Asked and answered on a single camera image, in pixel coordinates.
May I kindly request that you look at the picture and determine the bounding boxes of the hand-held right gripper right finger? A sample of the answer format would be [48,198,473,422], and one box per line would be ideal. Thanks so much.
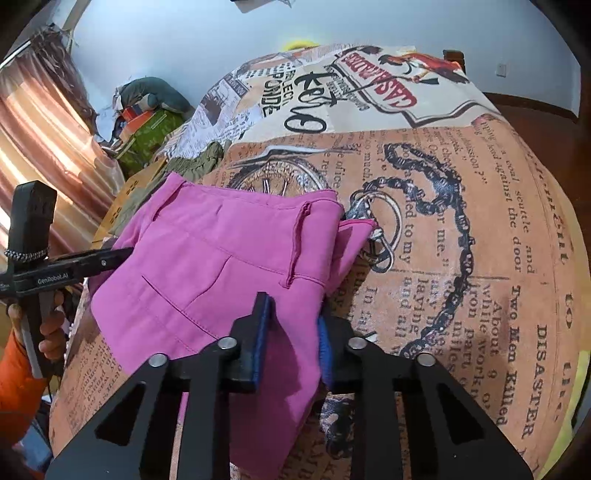
[316,305,534,480]

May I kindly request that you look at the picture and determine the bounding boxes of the olive green garment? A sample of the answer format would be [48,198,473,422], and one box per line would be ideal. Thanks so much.
[159,141,227,181]

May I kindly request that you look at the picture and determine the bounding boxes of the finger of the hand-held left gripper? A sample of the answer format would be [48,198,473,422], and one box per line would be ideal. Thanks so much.
[48,248,134,278]

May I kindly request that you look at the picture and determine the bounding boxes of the wooden lap table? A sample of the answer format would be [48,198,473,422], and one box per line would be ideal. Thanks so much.
[92,157,169,245]

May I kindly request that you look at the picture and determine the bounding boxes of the orange curtain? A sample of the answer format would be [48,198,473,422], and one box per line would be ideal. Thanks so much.
[0,30,125,259]

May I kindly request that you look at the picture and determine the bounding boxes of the newspaper print bed sheet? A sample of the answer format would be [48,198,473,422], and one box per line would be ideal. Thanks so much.
[48,44,587,480]

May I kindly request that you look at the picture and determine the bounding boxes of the pile of papers and boxes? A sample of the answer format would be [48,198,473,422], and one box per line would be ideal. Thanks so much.
[95,88,139,153]

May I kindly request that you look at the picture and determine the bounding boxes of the green patterned bag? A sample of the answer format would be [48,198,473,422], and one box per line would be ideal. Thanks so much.
[115,108,185,169]

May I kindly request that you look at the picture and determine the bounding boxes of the person's left hand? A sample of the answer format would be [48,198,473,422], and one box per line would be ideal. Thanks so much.
[7,292,68,371]

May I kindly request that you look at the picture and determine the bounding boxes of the person's left forearm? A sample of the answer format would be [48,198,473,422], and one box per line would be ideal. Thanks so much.
[0,330,49,444]

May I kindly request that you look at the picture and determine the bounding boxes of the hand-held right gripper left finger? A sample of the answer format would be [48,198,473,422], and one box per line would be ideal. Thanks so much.
[46,292,278,480]

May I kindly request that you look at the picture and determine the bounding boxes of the wooden bedpost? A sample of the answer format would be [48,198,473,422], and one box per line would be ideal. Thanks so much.
[443,48,467,72]

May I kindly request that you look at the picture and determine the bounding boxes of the pink pants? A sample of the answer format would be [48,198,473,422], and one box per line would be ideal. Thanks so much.
[88,172,377,478]

